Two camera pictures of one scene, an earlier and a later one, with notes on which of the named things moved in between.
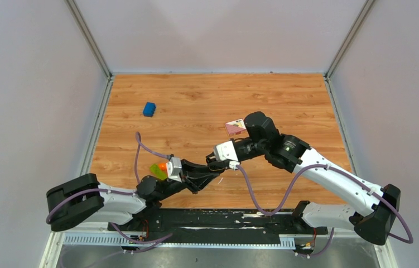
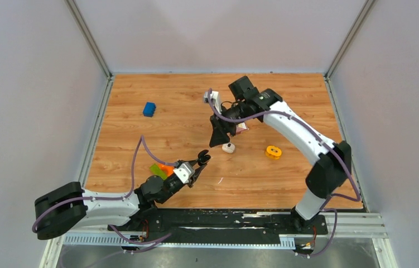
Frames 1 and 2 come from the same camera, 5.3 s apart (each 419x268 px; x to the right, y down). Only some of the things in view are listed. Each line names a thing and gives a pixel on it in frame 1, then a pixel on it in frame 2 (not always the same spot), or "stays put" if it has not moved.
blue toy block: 149,109 stays put
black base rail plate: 234,223 stays put
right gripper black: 222,164 → 220,129
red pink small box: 235,127 stays put
